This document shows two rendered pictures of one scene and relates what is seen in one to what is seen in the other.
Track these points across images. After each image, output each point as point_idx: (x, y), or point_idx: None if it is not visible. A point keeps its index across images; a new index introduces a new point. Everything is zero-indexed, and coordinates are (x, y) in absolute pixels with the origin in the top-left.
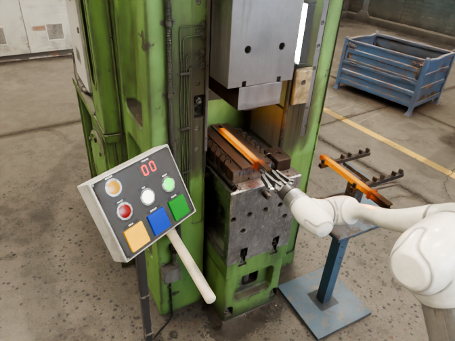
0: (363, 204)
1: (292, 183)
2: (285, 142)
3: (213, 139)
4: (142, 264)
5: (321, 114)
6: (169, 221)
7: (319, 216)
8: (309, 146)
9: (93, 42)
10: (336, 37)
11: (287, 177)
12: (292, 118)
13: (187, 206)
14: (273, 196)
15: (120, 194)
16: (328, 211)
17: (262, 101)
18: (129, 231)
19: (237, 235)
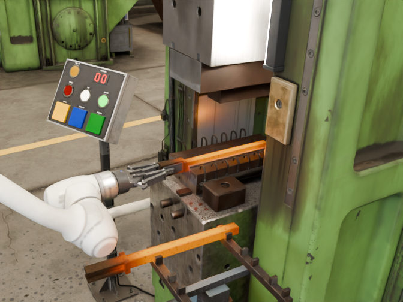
0: (54, 207)
1: (140, 184)
2: (264, 194)
3: (239, 141)
4: (102, 171)
5: (318, 193)
6: (81, 124)
7: (54, 184)
8: (302, 241)
9: None
10: (344, 50)
11: (149, 178)
12: (273, 160)
13: (99, 129)
14: (179, 220)
15: (74, 78)
16: (65, 194)
17: (186, 79)
18: (59, 103)
19: (155, 234)
